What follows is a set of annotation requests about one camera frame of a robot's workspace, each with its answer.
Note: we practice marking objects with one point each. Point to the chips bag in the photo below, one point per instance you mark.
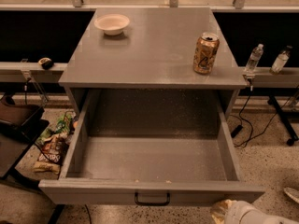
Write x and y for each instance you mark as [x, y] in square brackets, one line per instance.
[51, 155]

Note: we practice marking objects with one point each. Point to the black top drawer handle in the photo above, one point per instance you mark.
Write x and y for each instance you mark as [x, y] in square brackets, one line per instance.
[149, 199]

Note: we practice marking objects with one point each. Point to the black wheeled stand leg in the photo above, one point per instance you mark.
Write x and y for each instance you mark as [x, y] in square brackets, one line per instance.
[293, 136]

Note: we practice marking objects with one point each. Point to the green snack bag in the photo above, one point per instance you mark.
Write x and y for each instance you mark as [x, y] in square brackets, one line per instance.
[63, 126]

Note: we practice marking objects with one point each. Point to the clear water bottle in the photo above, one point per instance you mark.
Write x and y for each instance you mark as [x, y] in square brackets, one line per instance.
[254, 58]

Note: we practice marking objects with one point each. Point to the grey top drawer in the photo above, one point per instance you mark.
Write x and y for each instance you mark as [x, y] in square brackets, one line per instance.
[151, 141]

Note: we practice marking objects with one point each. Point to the white padded gripper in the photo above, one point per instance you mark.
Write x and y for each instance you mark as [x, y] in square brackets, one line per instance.
[242, 213]

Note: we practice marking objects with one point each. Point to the dark cart left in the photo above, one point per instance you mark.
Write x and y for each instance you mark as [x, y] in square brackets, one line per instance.
[20, 126]

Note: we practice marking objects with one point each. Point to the grey drawer cabinet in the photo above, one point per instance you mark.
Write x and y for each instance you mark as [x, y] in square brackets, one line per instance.
[156, 51]

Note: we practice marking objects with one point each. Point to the white paper bowl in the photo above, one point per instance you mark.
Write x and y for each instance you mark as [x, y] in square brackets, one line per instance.
[112, 24]

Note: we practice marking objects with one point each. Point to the yellow black tape measure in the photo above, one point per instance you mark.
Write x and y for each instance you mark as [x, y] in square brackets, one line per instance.
[46, 63]

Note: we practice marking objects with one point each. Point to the gold soda can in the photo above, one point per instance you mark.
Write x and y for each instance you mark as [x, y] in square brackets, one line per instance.
[205, 53]

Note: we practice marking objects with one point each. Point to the white shoe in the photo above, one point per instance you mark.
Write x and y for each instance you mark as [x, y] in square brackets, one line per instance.
[292, 193]

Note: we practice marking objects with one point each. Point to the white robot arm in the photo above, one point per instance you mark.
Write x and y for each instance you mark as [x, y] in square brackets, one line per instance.
[240, 212]

